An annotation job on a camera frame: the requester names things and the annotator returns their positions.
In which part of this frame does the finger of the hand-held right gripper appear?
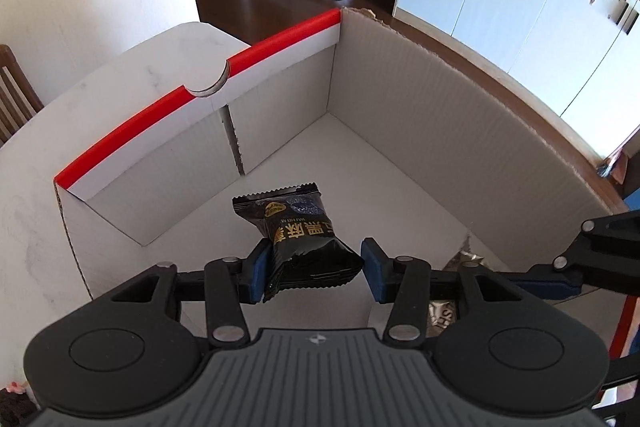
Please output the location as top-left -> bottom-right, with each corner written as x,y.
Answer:
512,211 -> 640,304

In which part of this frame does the black snack packet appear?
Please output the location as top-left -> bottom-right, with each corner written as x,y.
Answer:
231,181 -> 366,304

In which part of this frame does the wooden chair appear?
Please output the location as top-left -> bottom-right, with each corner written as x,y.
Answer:
0,44 -> 45,148

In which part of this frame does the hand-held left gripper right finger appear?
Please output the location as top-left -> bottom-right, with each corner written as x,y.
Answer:
360,237 -> 547,342

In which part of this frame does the white cardboard box red edge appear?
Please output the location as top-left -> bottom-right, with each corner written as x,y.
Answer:
52,6 -> 629,333

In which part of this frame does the silver snack packet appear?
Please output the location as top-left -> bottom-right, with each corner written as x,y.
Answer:
427,234 -> 485,339

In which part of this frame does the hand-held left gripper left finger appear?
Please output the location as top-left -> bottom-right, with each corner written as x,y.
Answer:
107,240 -> 274,349

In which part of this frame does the white cabinet with stickers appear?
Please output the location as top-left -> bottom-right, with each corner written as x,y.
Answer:
392,0 -> 640,164

